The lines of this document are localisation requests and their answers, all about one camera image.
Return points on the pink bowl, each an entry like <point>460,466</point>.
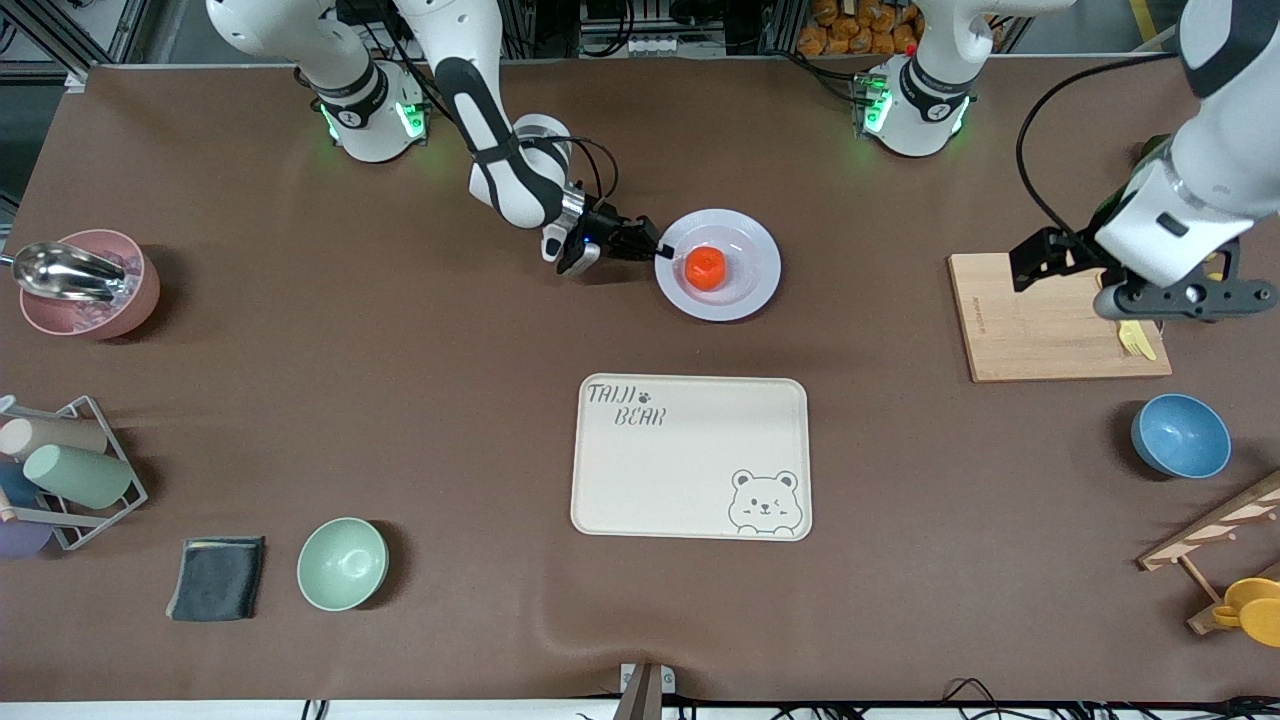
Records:
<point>135,300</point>

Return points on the beige cup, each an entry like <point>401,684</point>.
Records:
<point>50,435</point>

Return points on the purple cup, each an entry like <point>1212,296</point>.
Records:
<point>22,540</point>

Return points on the blue cup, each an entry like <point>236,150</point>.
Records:
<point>15,485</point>

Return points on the white round plate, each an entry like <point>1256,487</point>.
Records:
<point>750,290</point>

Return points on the wooden cutting board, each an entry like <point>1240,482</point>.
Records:
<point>1040,340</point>

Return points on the metal scoop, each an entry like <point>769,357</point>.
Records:
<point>65,270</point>

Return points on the yellow cup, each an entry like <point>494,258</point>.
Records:
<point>1258,612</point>

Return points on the dark grey folded cloth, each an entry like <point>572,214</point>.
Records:
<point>216,578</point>

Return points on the aluminium frame profile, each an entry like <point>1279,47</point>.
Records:
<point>100,40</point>

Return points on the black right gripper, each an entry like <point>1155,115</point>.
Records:
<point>610,232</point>

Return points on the white power strip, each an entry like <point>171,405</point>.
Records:
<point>650,43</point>

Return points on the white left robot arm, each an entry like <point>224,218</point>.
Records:
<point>1210,170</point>

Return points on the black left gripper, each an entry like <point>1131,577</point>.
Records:
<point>1072,255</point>

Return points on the blue bowl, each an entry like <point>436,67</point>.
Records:
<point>1181,436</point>

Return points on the yellow plastic fork and knife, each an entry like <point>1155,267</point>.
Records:
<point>1146,350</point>

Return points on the metal table edge bracket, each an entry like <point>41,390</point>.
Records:
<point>645,690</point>

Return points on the green cup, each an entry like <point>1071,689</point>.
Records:
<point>78,475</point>

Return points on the crate of orange fruits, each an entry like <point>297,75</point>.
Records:
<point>850,30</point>

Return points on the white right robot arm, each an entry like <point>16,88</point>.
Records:
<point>490,130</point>

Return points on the wooden drying rack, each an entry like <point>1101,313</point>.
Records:
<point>1215,525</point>

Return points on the cream tray with bear print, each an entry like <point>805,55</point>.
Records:
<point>680,470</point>

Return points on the orange fruit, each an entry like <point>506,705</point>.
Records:
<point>705,268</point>

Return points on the green bowl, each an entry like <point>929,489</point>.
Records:
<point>342,564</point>

